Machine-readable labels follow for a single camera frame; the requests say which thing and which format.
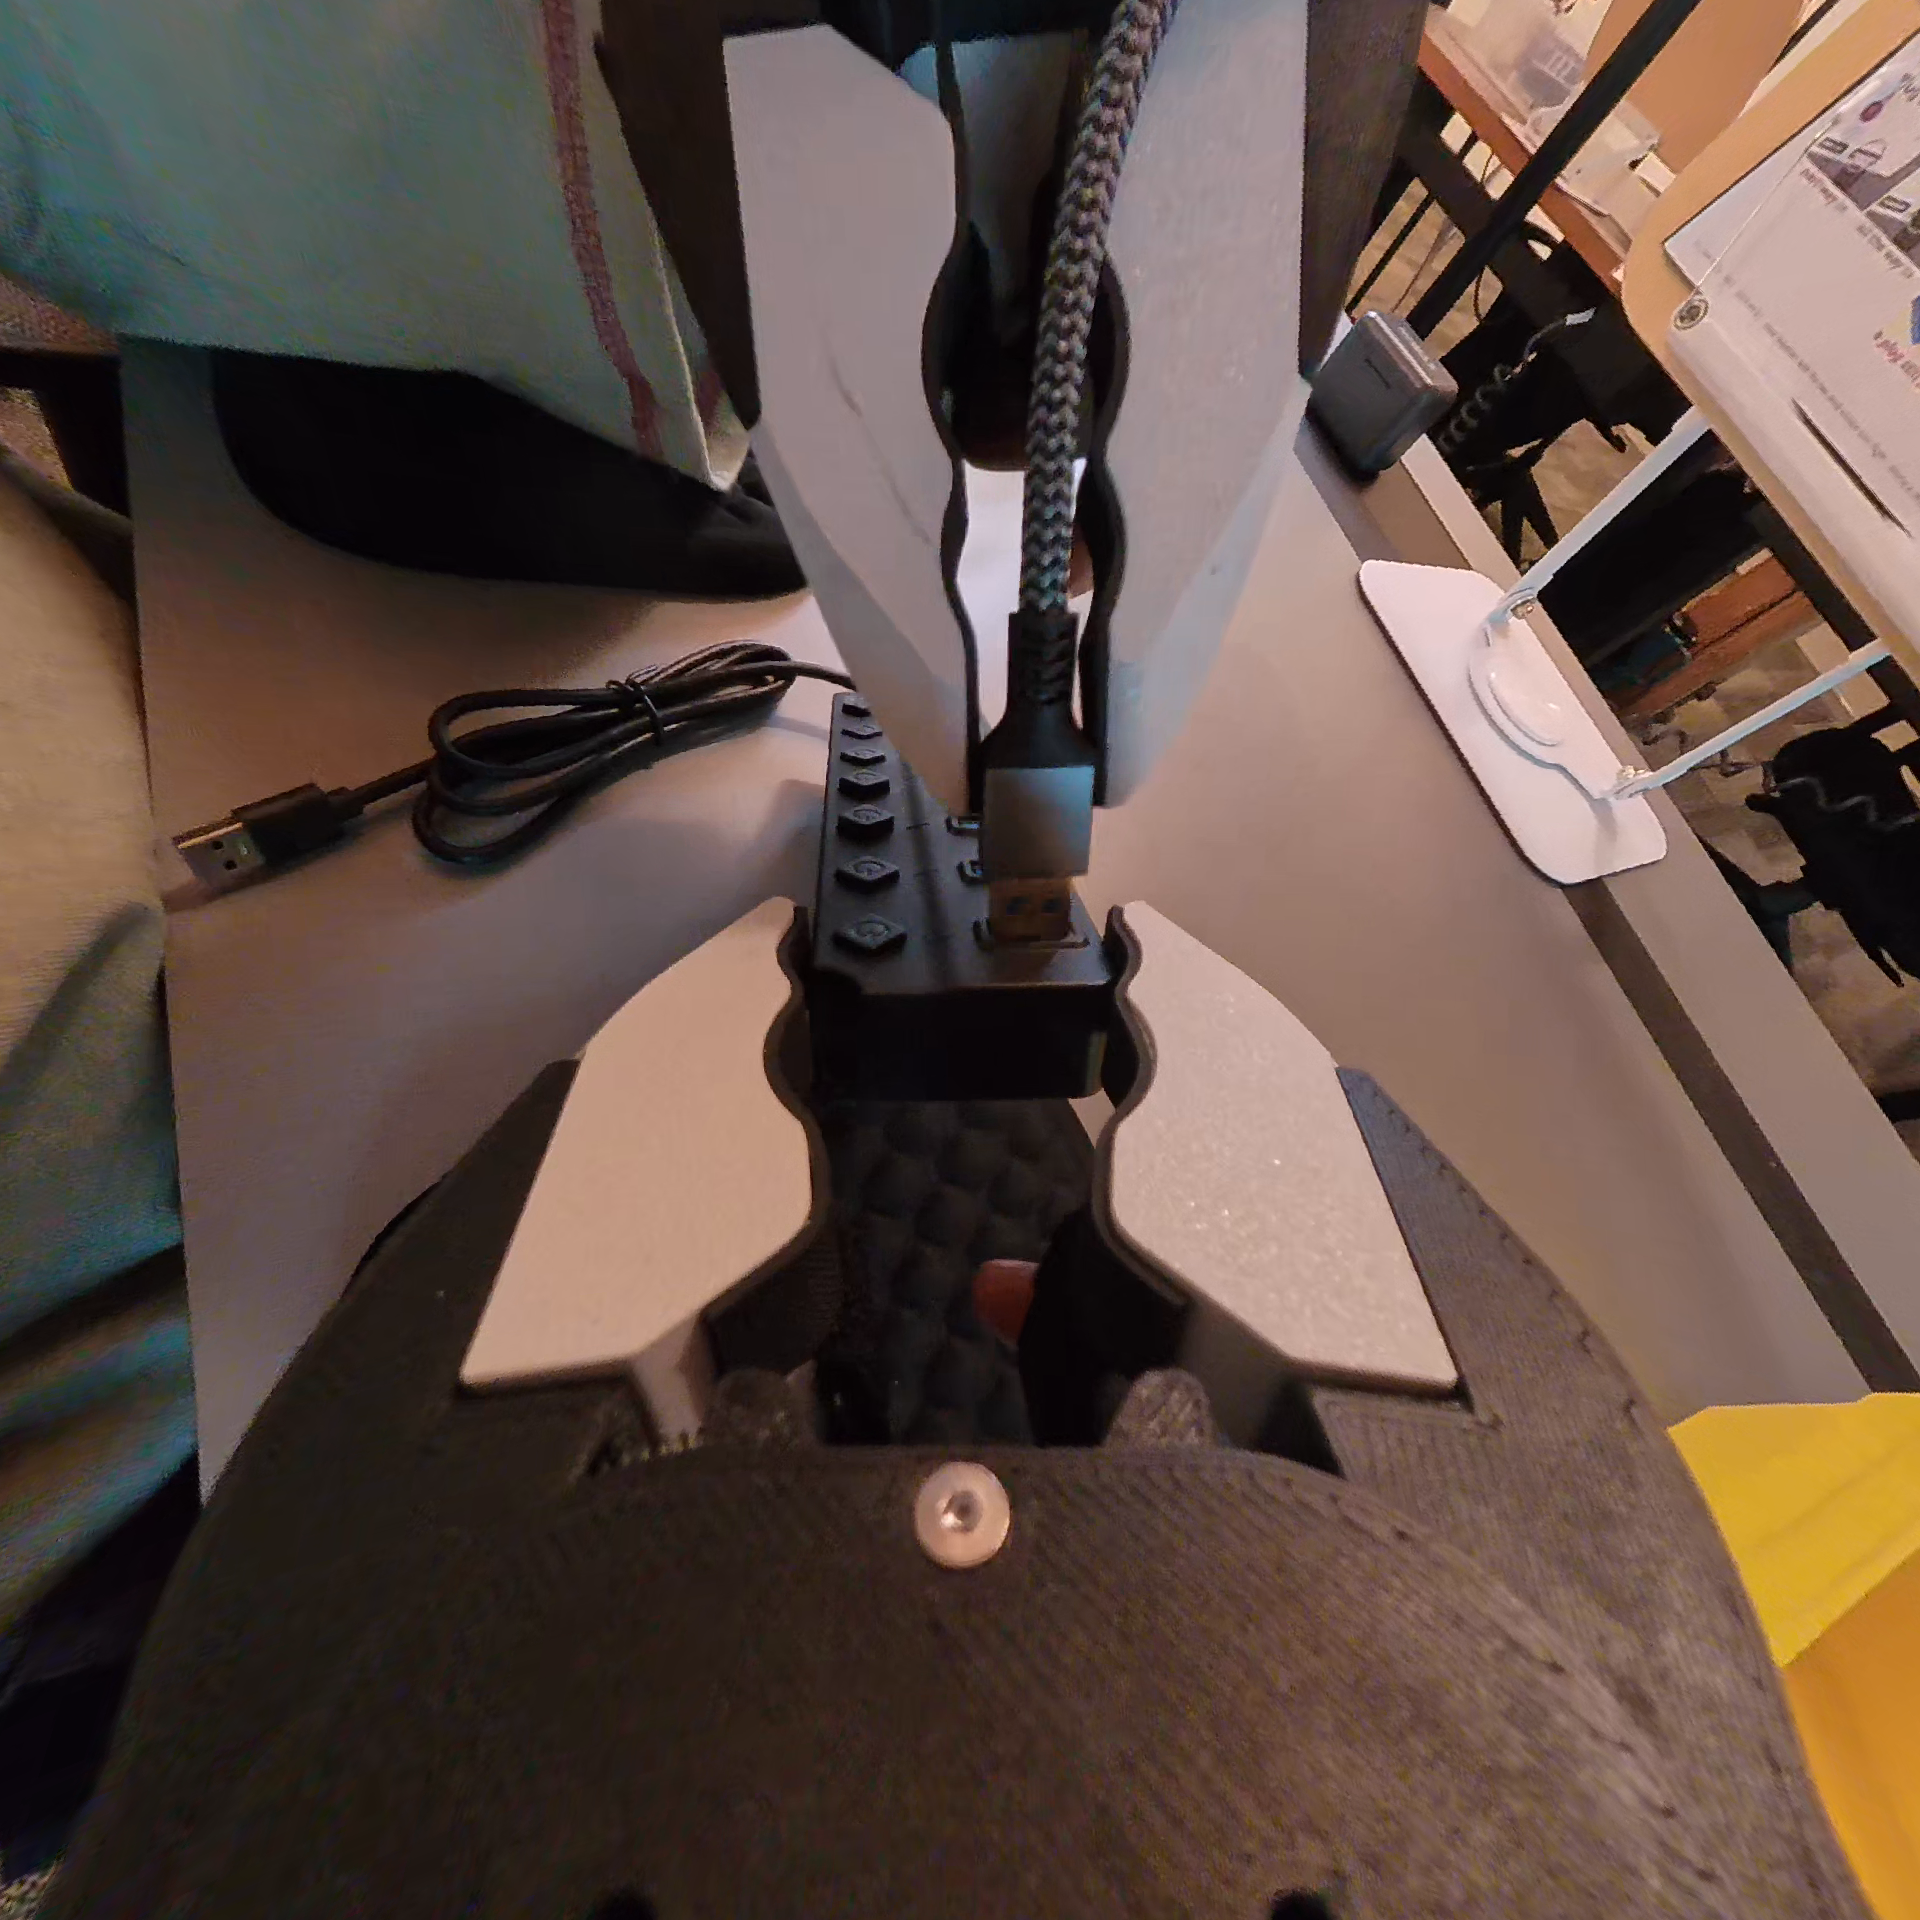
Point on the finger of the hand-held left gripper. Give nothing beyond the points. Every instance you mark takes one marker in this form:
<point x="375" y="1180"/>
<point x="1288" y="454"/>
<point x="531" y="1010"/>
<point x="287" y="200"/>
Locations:
<point x="1216" y="299"/>
<point x="841" y="299"/>

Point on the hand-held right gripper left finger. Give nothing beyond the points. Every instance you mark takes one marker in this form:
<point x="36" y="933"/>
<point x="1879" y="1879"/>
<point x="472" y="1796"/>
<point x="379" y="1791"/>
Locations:
<point x="645" y="1184"/>

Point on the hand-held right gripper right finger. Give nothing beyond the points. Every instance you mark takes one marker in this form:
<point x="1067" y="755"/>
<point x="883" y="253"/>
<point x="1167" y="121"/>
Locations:
<point x="1260" y="1203"/>

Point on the black usb hub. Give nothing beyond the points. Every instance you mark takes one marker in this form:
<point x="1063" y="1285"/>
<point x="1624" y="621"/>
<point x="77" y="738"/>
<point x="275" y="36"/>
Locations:
<point x="958" y="1036"/>

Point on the person's right hand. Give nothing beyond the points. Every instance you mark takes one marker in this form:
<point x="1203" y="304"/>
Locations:
<point x="1005" y="1298"/>

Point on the small grey box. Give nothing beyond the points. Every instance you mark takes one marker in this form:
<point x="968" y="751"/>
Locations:
<point x="1382" y="383"/>

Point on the wooden backing board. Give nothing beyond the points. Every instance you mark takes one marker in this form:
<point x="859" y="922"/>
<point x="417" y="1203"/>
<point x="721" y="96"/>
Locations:
<point x="1725" y="133"/>

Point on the black textured wrist pad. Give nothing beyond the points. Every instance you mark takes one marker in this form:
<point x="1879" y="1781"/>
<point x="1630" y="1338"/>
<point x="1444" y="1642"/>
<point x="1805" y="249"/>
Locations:
<point x="497" y="477"/>

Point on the white sheet stand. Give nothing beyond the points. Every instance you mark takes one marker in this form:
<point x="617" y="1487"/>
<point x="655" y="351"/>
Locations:
<point x="1438" y="646"/>

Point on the yellow plastic bin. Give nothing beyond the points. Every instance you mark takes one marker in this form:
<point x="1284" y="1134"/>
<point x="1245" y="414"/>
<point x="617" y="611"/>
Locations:
<point x="1831" y="1576"/>

